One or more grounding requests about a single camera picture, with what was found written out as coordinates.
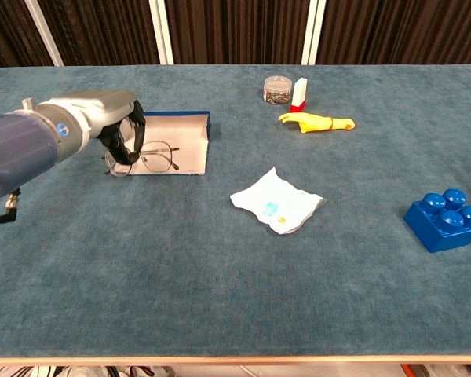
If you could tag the thin metal-frame eyeglasses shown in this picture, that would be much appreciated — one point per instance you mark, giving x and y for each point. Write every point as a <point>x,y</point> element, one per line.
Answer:
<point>157,157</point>

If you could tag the blue velvet table cloth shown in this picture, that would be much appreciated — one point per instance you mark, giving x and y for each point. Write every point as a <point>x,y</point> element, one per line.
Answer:
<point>235,294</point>

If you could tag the yellow rubber chicken toy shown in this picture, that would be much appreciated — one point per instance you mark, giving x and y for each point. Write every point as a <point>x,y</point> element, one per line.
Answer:
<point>314,122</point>

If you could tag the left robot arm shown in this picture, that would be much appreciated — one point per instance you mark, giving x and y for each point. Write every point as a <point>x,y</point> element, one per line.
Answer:
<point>19,149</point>

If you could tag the blue glasses case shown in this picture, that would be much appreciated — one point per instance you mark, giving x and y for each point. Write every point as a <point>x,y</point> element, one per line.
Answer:
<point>180,133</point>

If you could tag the clear round jar of clips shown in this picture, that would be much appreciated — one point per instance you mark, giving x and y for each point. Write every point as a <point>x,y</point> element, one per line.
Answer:
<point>276,92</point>

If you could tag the white plastic packet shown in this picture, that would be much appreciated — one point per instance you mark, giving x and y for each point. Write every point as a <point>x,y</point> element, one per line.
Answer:
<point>276,200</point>

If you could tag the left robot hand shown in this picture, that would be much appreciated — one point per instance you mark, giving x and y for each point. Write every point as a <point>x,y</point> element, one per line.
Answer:
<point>102,112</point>

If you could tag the white frame post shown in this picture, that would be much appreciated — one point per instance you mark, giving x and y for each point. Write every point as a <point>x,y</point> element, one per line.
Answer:
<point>161,31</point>
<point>44,31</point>
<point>313,31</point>

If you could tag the dark pleated curtain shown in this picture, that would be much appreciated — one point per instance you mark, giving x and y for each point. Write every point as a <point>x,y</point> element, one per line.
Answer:
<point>235,31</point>

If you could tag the white and red block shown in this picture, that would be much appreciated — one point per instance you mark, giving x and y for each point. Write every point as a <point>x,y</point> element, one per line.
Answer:
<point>299,94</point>

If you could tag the blue toy building brick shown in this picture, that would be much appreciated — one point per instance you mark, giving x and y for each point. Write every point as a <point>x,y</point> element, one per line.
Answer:
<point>439,231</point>

